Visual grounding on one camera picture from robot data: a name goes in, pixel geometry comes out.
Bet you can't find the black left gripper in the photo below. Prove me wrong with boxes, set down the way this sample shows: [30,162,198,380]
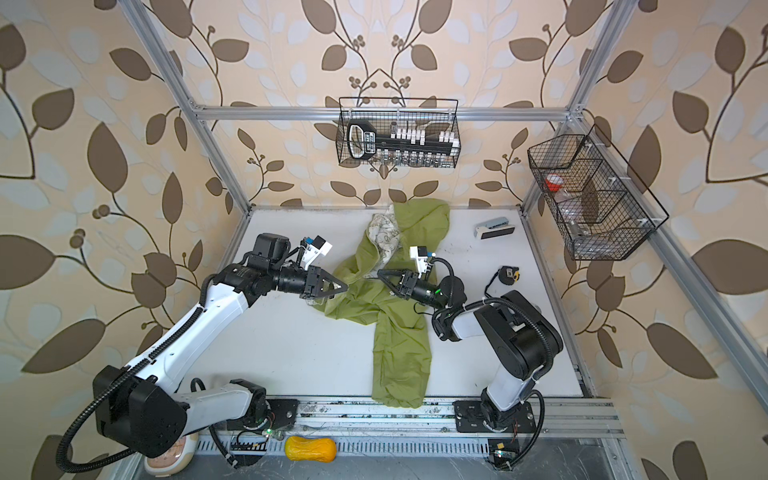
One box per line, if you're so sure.
[268,266,348,298]

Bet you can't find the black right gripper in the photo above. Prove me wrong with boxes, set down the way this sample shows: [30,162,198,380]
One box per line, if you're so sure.
[380,270,449,316]

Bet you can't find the green zip-up hooded jacket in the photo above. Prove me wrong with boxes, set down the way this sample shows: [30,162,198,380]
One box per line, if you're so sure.
[312,198,450,408]

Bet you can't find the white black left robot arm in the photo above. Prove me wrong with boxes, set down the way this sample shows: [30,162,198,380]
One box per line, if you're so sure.
[55,233,348,473]

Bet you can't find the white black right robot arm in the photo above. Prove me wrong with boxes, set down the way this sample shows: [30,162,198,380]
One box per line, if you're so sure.
[377,269,564,433]

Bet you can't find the light blue white stapler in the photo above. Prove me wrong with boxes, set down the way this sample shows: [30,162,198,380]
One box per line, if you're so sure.
[474,217,516,240]

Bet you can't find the red capped bottle in basket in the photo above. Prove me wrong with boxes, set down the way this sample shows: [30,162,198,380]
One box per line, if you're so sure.
[545,173,565,193]

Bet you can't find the round beige dish on floor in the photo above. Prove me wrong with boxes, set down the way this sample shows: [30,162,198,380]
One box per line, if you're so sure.
[143,433,200,478]

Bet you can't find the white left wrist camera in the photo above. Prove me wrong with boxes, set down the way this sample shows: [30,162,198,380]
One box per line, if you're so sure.
[298,236,332,270]

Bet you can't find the black tape measure with strap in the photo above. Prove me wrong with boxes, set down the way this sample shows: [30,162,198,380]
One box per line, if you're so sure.
[483,265,521,298]

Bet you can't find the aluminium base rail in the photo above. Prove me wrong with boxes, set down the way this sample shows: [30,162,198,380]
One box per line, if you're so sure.
[216,396,626,458]

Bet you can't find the black wire basket back wall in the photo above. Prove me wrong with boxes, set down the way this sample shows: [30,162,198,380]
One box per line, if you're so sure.
[335,95,462,169]

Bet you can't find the black wire basket wall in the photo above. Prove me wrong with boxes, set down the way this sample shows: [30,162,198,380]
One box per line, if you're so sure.
[527,125,669,261]
[335,95,462,169]

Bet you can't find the aluminium frame strut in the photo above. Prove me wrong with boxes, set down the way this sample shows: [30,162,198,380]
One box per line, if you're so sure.
[116,0,253,214]

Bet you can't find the black wire basket right wall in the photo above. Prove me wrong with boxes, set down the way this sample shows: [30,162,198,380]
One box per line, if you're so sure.
[527,125,669,261]

